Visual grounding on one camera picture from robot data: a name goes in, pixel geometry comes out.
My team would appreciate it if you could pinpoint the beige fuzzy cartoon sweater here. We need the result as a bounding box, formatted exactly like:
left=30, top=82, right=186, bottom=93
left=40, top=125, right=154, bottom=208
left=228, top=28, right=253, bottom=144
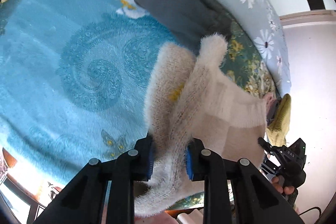
left=134, top=34, right=266, bottom=217

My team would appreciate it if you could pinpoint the person's right hand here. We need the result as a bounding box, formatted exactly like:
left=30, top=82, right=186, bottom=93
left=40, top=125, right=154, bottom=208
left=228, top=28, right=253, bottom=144
left=270, top=176, right=295, bottom=197

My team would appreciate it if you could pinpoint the olive yellow knitted garment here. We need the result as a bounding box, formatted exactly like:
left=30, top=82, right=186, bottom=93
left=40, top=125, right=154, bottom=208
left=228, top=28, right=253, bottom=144
left=266, top=94, right=291, bottom=147

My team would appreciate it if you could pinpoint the grey folded garment in stack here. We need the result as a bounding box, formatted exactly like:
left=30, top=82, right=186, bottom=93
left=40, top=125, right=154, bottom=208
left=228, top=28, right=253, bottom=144
left=266, top=97, right=282, bottom=125

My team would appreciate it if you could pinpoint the pink folded garment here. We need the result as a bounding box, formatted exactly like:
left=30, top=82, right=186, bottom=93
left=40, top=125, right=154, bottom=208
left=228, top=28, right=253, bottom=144
left=263, top=93, right=279, bottom=119

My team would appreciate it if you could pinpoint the teal floral bed blanket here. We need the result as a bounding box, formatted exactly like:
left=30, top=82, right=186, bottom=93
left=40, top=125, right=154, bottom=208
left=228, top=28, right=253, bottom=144
left=1, top=0, right=279, bottom=184

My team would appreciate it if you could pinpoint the dark grey folded garment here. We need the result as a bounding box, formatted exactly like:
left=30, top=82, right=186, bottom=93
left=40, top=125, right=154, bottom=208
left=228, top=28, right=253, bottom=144
left=134, top=0, right=232, bottom=53

